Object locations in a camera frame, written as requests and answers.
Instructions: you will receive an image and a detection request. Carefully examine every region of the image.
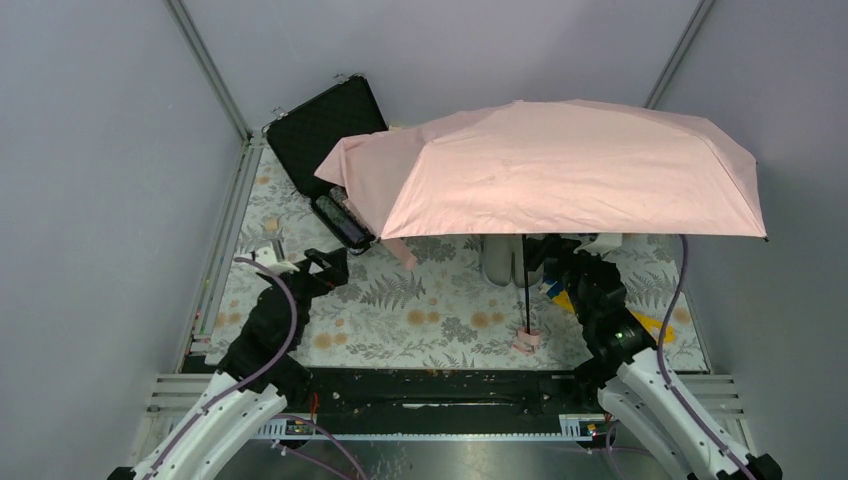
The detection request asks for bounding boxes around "lilac umbrella zip case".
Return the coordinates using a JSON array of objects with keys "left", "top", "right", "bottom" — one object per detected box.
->
[{"left": 480, "top": 234, "right": 543, "bottom": 288}]

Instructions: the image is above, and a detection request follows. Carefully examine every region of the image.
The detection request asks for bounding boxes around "pink folding umbrella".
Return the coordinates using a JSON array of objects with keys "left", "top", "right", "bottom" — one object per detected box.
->
[{"left": 313, "top": 99, "right": 770, "bottom": 357}]

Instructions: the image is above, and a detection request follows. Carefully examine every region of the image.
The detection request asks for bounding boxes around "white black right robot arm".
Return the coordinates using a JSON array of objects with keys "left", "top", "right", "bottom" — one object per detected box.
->
[{"left": 525, "top": 234, "right": 783, "bottom": 479}]

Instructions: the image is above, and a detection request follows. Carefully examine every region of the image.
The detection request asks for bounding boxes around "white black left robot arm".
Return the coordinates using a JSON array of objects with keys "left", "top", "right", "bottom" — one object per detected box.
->
[{"left": 110, "top": 248, "right": 349, "bottom": 479}]

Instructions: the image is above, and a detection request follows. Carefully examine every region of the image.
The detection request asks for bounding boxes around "green blue chip stack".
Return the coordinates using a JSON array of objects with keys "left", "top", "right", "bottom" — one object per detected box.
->
[{"left": 315, "top": 196, "right": 363, "bottom": 244}]

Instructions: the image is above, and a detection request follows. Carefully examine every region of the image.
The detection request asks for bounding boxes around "yellow toy brick vehicle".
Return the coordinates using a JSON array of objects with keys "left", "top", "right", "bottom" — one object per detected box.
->
[{"left": 540, "top": 279, "right": 662, "bottom": 342}]

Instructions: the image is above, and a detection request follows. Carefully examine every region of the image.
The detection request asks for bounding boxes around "floral table cloth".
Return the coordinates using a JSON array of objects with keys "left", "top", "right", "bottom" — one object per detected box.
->
[{"left": 205, "top": 139, "right": 710, "bottom": 371}]

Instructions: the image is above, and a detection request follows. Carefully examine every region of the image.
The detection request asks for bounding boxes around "black poker chip case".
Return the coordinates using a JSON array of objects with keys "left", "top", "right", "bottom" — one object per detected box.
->
[{"left": 263, "top": 74, "right": 388, "bottom": 255}]

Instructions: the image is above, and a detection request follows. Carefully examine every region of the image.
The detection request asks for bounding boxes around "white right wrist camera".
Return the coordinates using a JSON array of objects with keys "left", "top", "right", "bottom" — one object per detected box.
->
[{"left": 574, "top": 233, "right": 623, "bottom": 256}]

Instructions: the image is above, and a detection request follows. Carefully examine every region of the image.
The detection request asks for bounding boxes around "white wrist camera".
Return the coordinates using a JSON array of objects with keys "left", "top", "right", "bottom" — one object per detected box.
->
[
  {"left": 250, "top": 240, "right": 300, "bottom": 275},
  {"left": 574, "top": 233, "right": 623, "bottom": 256}
]

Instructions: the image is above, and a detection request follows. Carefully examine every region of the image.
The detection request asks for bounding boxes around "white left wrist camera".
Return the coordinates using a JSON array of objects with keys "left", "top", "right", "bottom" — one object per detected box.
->
[{"left": 250, "top": 240, "right": 300, "bottom": 275}]

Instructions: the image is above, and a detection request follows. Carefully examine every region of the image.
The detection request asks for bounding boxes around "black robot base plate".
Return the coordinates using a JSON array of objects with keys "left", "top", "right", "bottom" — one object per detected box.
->
[{"left": 255, "top": 357, "right": 608, "bottom": 437}]

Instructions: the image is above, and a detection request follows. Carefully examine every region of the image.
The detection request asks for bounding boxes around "aluminium frame rail left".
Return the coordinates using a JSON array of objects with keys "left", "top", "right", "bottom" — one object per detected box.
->
[{"left": 165, "top": 1, "right": 258, "bottom": 372}]

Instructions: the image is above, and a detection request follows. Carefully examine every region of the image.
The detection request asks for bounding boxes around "aluminium frame rail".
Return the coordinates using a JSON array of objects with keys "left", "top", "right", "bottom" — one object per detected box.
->
[
  {"left": 643, "top": 0, "right": 718, "bottom": 110},
  {"left": 165, "top": 1, "right": 258, "bottom": 372}
]

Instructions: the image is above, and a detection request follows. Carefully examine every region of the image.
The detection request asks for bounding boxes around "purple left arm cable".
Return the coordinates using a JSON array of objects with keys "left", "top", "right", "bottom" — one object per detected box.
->
[{"left": 148, "top": 256, "right": 299, "bottom": 480}]

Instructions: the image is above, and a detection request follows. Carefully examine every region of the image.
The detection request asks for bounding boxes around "aluminium frame rail right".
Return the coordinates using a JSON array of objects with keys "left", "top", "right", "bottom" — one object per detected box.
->
[{"left": 643, "top": 0, "right": 718, "bottom": 110}]

